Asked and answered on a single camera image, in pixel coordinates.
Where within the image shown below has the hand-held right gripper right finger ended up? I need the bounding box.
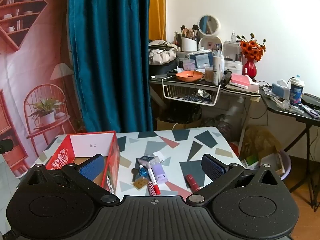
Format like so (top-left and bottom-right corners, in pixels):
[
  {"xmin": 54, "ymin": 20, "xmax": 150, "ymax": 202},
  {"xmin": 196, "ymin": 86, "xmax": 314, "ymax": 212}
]
[{"xmin": 185, "ymin": 154, "xmax": 287, "ymax": 204}]

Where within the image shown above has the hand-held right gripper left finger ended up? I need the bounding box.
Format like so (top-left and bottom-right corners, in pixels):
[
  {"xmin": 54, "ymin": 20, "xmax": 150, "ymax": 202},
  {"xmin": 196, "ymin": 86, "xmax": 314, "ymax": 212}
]
[{"xmin": 19, "ymin": 154, "xmax": 120, "ymax": 204}]

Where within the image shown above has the red cardboard box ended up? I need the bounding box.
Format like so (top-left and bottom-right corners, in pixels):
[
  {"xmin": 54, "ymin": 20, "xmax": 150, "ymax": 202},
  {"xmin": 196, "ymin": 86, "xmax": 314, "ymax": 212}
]
[{"xmin": 45, "ymin": 131, "xmax": 121, "ymax": 195}]

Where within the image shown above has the dark red lipstick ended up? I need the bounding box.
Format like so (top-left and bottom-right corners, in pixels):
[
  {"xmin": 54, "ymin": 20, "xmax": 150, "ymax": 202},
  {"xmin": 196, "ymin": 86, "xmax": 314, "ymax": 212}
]
[{"xmin": 185, "ymin": 174, "xmax": 200, "ymax": 193}]

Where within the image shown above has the lilac stick tube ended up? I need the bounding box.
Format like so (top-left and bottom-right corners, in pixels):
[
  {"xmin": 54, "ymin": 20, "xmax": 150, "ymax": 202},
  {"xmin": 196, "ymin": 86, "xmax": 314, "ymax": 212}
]
[{"xmin": 152, "ymin": 163, "xmax": 168, "ymax": 183}]

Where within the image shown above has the white charger plug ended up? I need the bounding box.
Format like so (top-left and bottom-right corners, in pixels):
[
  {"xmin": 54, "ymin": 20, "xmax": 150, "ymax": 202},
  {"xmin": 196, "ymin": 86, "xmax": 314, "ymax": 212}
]
[{"xmin": 137, "ymin": 155, "xmax": 160, "ymax": 168}]

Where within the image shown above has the geometric patterned tablecloth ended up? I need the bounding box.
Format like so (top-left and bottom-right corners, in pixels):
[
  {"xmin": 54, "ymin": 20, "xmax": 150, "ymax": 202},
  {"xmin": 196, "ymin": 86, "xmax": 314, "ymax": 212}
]
[{"xmin": 30, "ymin": 126, "xmax": 242, "ymax": 200}]

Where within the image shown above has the gold square packet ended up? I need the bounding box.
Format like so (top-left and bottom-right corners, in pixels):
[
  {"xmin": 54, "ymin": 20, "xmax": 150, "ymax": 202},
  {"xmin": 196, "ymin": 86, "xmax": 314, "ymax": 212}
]
[{"xmin": 132, "ymin": 176, "xmax": 148, "ymax": 188}]

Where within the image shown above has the brown plastic bag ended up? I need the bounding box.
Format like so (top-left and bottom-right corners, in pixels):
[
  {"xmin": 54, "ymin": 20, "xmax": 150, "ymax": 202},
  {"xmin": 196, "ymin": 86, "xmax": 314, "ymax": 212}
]
[{"xmin": 246, "ymin": 126, "xmax": 280, "ymax": 160}]

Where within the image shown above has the brown cardboard box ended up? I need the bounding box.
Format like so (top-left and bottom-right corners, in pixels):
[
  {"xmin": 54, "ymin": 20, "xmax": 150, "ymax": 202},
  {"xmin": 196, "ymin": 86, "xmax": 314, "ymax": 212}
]
[{"xmin": 156, "ymin": 117, "xmax": 203, "ymax": 131}]

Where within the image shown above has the white red marker pen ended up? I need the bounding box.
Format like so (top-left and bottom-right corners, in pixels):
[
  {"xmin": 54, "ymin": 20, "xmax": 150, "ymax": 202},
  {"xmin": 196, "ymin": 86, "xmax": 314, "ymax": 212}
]
[{"xmin": 147, "ymin": 168, "xmax": 161, "ymax": 196}]

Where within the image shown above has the black plastic bag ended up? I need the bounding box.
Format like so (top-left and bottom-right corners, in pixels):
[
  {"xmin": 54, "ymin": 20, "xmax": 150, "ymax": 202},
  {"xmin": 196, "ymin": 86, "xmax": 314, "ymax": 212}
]
[{"xmin": 160, "ymin": 102, "xmax": 202, "ymax": 124}]

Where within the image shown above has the silver foil packet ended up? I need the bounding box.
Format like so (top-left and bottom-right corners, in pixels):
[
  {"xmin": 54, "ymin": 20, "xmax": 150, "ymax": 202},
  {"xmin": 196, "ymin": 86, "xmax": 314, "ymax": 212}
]
[{"xmin": 196, "ymin": 90, "xmax": 213, "ymax": 100}]

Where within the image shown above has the purple plastic basin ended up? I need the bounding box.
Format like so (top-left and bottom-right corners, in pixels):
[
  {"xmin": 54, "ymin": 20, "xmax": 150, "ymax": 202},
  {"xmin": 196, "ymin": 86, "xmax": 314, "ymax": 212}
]
[{"xmin": 260, "ymin": 150, "xmax": 292, "ymax": 180}]

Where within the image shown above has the dressing table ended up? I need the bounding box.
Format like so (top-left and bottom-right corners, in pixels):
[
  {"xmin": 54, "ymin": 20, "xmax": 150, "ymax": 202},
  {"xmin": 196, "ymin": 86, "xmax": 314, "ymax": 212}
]
[{"xmin": 149, "ymin": 76, "xmax": 262, "ymax": 153}]

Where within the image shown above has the black folding table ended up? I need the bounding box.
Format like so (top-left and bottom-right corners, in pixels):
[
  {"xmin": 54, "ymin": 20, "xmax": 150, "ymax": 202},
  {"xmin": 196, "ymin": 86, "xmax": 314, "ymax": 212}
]
[{"xmin": 259, "ymin": 86, "xmax": 320, "ymax": 208}]

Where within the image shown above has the pink box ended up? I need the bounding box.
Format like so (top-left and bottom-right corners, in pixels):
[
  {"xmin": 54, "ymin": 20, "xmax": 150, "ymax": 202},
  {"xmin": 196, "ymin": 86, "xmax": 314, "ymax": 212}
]
[{"xmin": 230, "ymin": 74, "xmax": 253, "ymax": 88}]

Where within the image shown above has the orange bowl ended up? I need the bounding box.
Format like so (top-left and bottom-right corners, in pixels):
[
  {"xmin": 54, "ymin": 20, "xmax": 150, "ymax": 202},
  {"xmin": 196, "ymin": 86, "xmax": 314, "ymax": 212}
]
[{"xmin": 175, "ymin": 70, "xmax": 204, "ymax": 82}]

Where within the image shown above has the white lotion bottle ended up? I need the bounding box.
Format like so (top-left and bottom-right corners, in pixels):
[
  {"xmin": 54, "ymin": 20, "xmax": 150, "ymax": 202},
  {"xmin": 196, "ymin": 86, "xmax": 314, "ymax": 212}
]
[{"xmin": 212, "ymin": 50, "xmax": 225, "ymax": 85}]

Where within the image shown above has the red vase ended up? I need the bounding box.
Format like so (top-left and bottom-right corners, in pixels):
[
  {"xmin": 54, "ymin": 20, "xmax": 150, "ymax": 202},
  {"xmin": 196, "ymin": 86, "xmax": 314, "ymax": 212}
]
[{"xmin": 242, "ymin": 58, "xmax": 257, "ymax": 78}]

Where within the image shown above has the blue white box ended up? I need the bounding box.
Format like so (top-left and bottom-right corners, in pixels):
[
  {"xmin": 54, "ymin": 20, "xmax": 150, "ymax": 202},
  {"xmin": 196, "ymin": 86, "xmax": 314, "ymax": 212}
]
[{"xmin": 190, "ymin": 51, "xmax": 214, "ymax": 68}]

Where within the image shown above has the blue paper cup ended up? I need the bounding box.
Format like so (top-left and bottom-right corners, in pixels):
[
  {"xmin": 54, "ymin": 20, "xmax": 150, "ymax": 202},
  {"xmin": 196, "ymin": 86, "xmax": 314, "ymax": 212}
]
[{"xmin": 289, "ymin": 75, "xmax": 305, "ymax": 108}]

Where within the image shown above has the dark bag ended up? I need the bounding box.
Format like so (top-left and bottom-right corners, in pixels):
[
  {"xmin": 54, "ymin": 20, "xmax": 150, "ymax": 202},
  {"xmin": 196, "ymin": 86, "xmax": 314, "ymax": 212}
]
[{"xmin": 149, "ymin": 60, "xmax": 178, "ymax": 74}]

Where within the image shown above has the purple patterned case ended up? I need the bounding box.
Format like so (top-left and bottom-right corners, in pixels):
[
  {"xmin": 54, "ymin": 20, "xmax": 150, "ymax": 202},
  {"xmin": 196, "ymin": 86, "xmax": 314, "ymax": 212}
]
[{"xmin": 300, "ymin": 105, "xmax": 320, "ymax": 119}]

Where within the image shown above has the teal curtain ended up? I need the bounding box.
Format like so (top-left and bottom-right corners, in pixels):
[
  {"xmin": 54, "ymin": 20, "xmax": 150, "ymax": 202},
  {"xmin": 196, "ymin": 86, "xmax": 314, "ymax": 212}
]
[{"xmin": 68, "ymin": 0, "xmax": 153, "ymax": 133}]

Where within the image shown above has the white cosmetic organiser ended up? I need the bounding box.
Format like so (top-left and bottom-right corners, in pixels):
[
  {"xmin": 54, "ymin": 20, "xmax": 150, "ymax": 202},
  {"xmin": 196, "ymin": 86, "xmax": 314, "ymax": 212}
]
[{"xmin": 223, "ymin": 41, "xmax": 243, "ymax": 75}]

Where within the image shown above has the printed backdrop cloth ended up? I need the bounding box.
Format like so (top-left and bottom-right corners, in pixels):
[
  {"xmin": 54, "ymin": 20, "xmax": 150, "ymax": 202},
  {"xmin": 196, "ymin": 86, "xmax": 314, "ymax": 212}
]
[{"xmin": 0, "ymin": 0, "xmax": 87, "ymax": 178}]

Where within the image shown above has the orange flower bouquet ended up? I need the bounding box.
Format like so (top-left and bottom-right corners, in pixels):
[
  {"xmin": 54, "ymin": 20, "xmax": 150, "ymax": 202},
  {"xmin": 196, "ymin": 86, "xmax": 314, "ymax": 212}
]
[{"xmin": 236, "ymin": 33, "xmax": 267, "ymax": 62}]

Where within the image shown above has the white brush holder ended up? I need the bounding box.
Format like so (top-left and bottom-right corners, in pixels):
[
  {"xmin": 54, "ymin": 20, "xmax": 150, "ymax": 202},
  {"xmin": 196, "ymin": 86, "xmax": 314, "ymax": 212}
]
[{"xmin": 181, "ymin": 37, "xmax": 198, "ymax": 52}]

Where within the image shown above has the beige bag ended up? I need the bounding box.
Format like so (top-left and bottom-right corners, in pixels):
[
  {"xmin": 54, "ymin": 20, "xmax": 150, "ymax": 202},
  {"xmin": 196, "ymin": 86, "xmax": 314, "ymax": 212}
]
[{"xmin": 149, "ymin": 39, "xmax": 178, "ymax": 65}]

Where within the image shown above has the white round cosmetic case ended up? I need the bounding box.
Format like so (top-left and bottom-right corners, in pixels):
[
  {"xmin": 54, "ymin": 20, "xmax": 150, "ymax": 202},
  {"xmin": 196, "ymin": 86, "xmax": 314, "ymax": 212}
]
[{"xmin": 198, "ymin": 35, "xmax": 223, "ymax": 53}]

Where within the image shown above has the bunch of makeup brushes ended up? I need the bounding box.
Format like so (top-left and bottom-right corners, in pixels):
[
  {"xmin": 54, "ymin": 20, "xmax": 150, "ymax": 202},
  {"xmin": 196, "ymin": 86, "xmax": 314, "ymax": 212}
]
[{"xmin": 179, "ymin": 24, "xmax": 200, "ymax": 40}]

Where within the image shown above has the round white mirror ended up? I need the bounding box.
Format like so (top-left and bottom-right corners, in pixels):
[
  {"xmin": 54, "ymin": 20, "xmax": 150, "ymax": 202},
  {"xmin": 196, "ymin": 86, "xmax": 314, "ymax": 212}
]
[{"xmin": 198, "ymin": 15, "xmax": 221, "ymax": 37}]

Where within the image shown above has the yellow curtain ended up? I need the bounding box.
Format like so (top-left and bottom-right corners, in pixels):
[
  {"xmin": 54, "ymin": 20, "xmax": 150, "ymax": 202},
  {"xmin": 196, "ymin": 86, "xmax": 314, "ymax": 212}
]
[{"xmin": 149, "ymin": 0, "xmax": 167, "ymax": 42}]

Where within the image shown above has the white wire basket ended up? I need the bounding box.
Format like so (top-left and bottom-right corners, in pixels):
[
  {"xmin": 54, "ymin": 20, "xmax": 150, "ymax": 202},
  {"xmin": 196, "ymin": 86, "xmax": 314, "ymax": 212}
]
[{"xmin": 162, "ymin": 78, "xmax": 222, "ymax": 105}]

